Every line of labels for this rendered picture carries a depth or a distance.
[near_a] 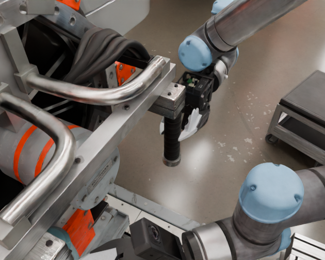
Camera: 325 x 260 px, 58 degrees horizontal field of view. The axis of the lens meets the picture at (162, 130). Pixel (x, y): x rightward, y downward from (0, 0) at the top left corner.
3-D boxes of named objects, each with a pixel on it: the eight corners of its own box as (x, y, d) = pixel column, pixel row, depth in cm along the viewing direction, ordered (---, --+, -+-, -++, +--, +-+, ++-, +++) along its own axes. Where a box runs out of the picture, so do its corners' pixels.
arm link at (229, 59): (215, 32, 82) (212, 59, 88) (200, 50, 75) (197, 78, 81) (243, 38, 79) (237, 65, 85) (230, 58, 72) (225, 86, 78)
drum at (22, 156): (49, 139, 69) (30, 91, 59) (126, 173, 62) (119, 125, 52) (1, 183, 60) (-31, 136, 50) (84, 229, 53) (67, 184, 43)
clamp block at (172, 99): (146, 93, 62) (145, 71, 58) (185, 106, 59) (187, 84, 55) (133, 107, 59) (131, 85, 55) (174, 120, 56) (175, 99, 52)
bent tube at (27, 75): (85, 46, 60) (75, -8, 53) (170, 70, 54) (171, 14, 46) (20, 93, 49) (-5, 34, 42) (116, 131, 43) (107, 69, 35)
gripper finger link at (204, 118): (182, 123, 64) (193, 98, 70) (182, 128, 65) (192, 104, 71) (204, 127, 63) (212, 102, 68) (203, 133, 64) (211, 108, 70)
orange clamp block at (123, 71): (95, 81, 79) (113, 64, 85) (119, 89, 77) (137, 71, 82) (90, 58, 74) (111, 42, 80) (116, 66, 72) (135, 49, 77)
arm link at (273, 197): (309, 149, 42) (286, 192, 50) (236, 163, 40) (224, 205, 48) (344, 196, 37) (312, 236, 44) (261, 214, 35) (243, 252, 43)
